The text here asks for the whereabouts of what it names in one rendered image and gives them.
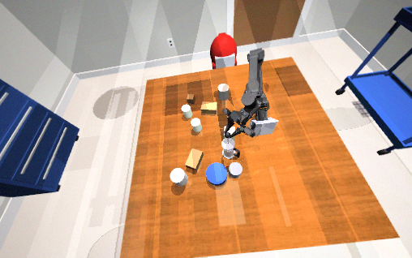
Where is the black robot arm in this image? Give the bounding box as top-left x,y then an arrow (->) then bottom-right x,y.
230,48 -> 270,124

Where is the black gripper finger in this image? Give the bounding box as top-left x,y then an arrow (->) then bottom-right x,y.
224,118 -> 234,134
229,127 -> 245,138

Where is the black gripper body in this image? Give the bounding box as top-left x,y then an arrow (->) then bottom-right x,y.
222,107 -> 255,138

